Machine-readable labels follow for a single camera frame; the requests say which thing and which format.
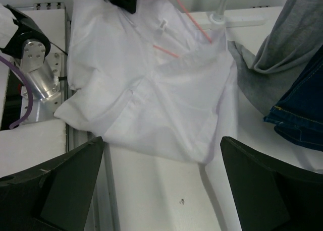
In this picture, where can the grey shirt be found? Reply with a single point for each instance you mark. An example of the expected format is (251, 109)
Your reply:
(295, 38)

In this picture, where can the navy denim garment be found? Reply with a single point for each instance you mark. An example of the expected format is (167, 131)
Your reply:
(297, 116)

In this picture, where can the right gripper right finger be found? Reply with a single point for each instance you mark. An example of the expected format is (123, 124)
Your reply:
(270, 194)

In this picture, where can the white clothes rack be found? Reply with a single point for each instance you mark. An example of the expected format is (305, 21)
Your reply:
(220, 18)

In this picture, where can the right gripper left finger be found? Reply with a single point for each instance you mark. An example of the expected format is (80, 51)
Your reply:
(53, 195)

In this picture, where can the pink wire hanger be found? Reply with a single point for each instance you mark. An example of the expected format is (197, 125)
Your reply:
(175, 31)

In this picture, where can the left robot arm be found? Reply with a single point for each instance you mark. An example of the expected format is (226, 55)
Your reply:
(22, 39)

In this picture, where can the white shirt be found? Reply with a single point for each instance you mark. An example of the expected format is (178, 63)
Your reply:
(142, 99)

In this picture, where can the aluminium rail frame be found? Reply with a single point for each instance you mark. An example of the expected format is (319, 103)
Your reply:
(54, 22)

